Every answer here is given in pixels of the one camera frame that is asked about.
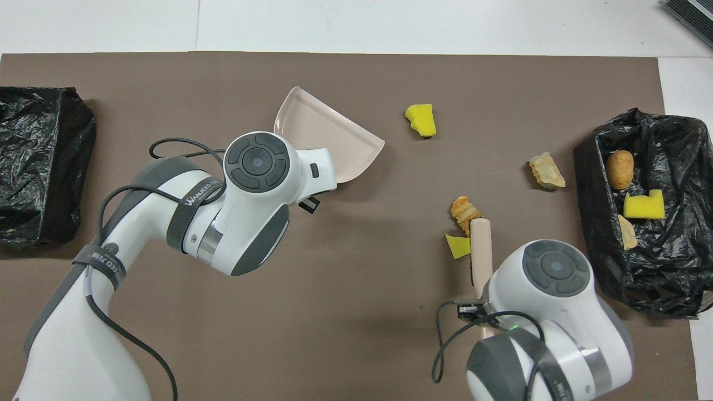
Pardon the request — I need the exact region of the beige brush with black bristles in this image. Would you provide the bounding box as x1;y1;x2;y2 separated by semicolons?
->
470;218;495;338

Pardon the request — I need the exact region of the beige plastic dustpan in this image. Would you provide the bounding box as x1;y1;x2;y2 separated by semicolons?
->
273;86;386;184

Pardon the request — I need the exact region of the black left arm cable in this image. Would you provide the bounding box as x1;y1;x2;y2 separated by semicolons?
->
84;138;226;401

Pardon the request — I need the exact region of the brown bread roll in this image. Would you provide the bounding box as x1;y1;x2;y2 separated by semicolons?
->
606;150;634;190

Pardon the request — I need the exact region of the black bag lined bin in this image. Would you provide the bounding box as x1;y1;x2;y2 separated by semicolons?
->
573;107;713;320
0;86;97;248

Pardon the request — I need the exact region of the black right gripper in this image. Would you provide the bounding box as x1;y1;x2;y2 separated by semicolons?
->
457;299;492;325

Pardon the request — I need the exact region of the brown paper table mat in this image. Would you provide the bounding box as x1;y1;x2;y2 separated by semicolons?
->
0;52;700;401

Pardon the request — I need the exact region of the striped croissant pastry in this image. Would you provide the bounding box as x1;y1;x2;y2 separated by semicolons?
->
450;195;483;236
617;214;638;251

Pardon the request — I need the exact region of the pale crusty bread piece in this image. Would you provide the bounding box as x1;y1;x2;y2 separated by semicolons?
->
529;151;567;190

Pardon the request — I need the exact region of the yellow sponge wedge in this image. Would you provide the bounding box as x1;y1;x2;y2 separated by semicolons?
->
445;233;473;260

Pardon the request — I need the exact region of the dark grey ribbed device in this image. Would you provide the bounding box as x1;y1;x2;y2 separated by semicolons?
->
663;0;713;34

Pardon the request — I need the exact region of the yellow sponge chunk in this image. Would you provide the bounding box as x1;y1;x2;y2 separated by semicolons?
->
405;104;437;138

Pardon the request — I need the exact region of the green and yellow sponge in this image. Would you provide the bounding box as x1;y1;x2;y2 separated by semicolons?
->
623;189;666;219

